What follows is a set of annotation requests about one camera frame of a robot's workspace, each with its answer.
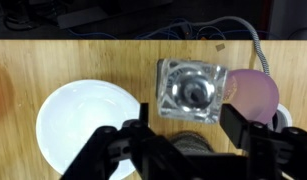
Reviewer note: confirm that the gray folded cloth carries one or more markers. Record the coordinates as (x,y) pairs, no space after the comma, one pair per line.
(189,141)

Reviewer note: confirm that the clear square grinder bottle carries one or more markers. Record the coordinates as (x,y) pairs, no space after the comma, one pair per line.
(189,90)

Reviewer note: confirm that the white ceramic bowl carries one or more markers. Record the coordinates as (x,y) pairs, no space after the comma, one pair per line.
(79,116)

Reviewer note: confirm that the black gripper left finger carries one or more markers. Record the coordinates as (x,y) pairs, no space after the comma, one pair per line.
(133,150)

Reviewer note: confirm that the gray flat floor box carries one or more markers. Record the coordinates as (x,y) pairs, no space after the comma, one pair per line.
(84,16)

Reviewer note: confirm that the pink translucent plastic cup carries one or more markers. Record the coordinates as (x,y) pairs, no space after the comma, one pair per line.
(256,96)

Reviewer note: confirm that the small brown tape piece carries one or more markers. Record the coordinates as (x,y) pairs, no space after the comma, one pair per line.
(220,47)

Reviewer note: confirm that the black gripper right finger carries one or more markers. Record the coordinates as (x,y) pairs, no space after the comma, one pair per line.
(263,150)

